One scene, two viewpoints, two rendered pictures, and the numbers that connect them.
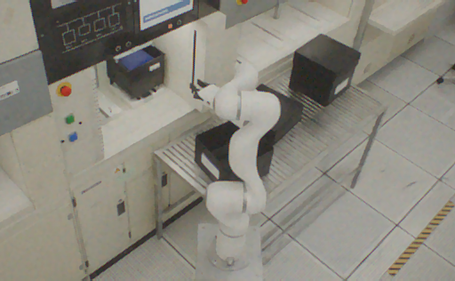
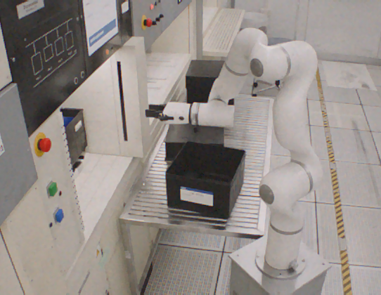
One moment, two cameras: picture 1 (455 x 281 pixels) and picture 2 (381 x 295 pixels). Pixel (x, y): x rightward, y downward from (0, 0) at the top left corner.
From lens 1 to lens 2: 107 cm
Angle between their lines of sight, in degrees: 26
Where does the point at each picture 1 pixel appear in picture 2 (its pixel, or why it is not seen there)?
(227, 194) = (292, 176)
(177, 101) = (110, 159)
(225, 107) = (275, 61)
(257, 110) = (303, 56)
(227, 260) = (292, 265)
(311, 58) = (204, 76)
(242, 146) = (297, 107)
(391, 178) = not seen: hidden behind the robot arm
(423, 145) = not seen: hidden behind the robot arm
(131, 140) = (98, 211)
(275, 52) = (159, 91)
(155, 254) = not seen: outside the picture
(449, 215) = (339, 178)
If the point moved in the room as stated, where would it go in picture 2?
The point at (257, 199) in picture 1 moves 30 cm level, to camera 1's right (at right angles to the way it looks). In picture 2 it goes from (319, 168) to (379, 144)
